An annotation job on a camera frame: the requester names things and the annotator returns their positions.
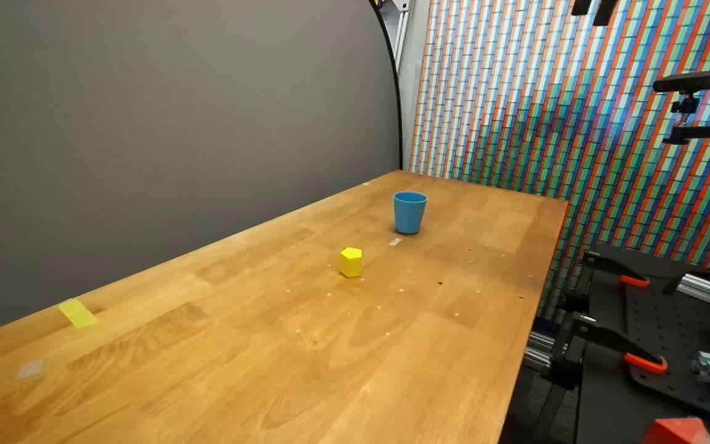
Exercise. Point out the yellow block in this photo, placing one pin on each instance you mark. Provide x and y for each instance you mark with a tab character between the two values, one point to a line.
350	263

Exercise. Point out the light blue plastic cup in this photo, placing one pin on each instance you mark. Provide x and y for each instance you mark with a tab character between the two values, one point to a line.
410	212

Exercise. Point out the red block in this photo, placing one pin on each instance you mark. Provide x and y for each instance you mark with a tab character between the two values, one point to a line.
677	432

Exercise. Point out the small white tape scrap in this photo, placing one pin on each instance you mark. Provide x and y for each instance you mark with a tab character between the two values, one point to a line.
396	243

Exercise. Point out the multicolour patterned backdrop panel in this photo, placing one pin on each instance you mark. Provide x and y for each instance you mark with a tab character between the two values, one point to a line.
535	106

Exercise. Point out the yellow tape strip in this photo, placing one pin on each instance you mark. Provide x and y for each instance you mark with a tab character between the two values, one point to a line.
80	315

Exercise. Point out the black overhead bar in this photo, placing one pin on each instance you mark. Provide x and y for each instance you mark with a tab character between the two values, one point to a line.
604	10
582	5

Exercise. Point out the grey metal frame bracket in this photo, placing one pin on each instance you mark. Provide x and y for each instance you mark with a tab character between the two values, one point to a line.
396	25

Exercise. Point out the aluminium extrusion rail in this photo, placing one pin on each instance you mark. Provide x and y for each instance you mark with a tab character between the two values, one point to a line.
703	286
542	350

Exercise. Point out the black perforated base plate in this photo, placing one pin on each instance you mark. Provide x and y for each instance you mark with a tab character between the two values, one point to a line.
677	328

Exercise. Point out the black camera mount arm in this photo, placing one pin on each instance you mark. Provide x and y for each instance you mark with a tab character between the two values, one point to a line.
703	132

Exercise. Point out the black camera on mount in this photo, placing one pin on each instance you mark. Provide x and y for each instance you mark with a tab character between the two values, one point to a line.
695	80

